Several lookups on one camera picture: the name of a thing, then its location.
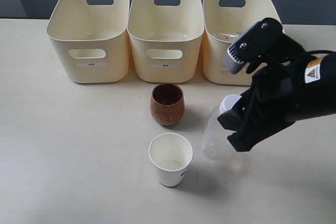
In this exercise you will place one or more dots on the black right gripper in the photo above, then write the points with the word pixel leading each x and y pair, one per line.
pixel 259 113

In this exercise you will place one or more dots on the clear plastic bottle white cap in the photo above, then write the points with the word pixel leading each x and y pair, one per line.
pixel 215 146

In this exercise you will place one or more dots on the white paper cup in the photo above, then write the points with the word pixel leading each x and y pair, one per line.
pixel 171 154

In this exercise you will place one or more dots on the brown wooden cup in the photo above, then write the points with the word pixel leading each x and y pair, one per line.
pixel 167 104

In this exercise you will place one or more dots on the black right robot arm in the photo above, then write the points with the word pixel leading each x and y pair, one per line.
pixel 266 44

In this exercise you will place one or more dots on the cream right plastic bin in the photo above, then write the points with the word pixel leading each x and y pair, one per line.
pixel 225 21

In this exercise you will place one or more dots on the cream plastic bin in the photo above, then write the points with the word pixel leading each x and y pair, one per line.
pixel 225 21
pixel 91 40
pixel 165 37

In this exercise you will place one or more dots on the cream middle plastic bin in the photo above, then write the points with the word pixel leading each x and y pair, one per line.
pixel 165 37

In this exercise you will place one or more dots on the cream left plastic bin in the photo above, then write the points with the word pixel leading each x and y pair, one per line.
pixel 91 40

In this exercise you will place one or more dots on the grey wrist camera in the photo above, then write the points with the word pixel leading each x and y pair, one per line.
pixel 231 61

